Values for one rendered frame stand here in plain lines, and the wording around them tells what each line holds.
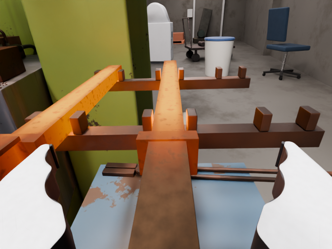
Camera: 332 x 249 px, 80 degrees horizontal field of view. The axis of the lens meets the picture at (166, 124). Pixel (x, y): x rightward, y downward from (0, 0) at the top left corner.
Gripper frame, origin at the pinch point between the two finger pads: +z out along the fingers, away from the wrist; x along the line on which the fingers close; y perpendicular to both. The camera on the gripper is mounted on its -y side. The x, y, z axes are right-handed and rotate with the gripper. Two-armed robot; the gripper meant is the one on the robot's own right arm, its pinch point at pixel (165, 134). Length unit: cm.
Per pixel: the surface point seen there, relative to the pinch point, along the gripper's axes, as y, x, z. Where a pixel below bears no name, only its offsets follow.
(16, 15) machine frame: -10, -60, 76
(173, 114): 1.8, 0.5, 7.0
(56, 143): 3.6, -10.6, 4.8
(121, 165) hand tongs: 27.8, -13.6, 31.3
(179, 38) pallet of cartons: 69, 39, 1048
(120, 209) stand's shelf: 29.0, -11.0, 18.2
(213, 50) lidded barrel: 45, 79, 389
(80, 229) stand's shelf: 29.0, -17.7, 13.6
